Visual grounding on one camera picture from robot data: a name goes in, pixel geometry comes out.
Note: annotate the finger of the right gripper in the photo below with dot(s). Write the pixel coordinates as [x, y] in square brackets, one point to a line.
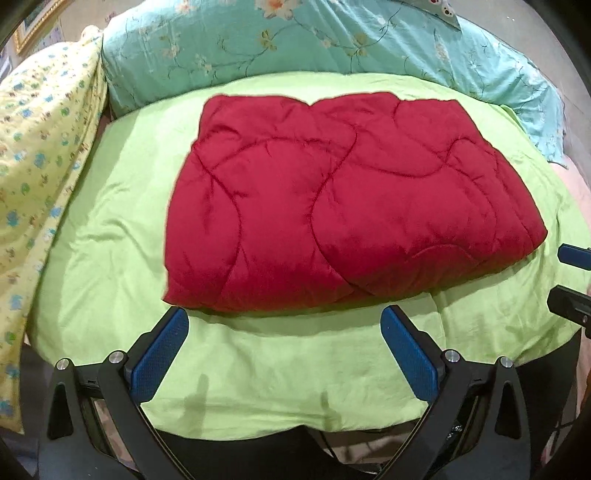
[575, 256]

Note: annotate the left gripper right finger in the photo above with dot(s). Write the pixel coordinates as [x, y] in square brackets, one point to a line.
[475, 426]

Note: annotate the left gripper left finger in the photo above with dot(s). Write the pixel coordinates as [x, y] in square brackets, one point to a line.
[72, 444]

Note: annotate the red quilted puffer jacket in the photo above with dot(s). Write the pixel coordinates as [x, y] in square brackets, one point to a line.
[285, 205]

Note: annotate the light green bed sheet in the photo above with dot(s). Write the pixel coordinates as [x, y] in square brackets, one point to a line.
[238, 377]

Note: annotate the yellow cartoon print blanket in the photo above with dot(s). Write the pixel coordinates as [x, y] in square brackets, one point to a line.
[51, 106]

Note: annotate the teal floral quilt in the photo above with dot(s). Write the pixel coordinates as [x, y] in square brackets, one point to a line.
[161, 49]

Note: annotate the gold framed picture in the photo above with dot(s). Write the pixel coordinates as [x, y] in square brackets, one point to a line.
[35, 22]

